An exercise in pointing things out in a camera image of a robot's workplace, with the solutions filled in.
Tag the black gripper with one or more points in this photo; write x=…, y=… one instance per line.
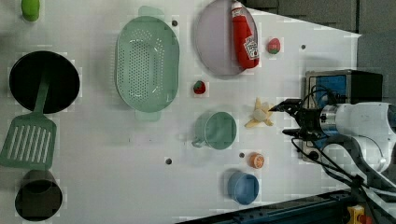
x=307, y=119

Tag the peeled plush banana toy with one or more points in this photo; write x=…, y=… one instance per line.
x=261, y=114

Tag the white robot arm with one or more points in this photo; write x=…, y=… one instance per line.
x=345, y=160

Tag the silver black toaster oven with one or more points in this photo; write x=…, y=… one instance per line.
x=348, y=85

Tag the orange slice toy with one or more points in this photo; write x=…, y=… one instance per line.
x=256, y=160

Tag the pale strawberry toy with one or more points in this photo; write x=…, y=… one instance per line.
x=273, y=46

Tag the green mug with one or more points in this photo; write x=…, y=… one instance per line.
x=214, y=129

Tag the red ketchup bottle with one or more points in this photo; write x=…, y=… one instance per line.
x=245, y=45

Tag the blue cup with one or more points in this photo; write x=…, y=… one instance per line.
x=243, y=188

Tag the dark red strawberry toy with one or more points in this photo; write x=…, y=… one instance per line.
x=199, y=87

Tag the lilac round plate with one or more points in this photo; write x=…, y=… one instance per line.
x=214, y=38

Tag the green plastic colander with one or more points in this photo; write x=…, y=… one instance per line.
x=147, y=62

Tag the black round pan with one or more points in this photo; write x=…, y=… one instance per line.
x=63, y=79

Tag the green slotted spatula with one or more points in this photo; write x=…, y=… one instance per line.
x=31, y=137

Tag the black cup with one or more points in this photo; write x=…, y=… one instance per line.
x=39, y=197

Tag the lime green object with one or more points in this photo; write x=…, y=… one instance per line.
x=30, y=9

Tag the blue metal frame rail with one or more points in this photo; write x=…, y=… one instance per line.
x=326, y=208

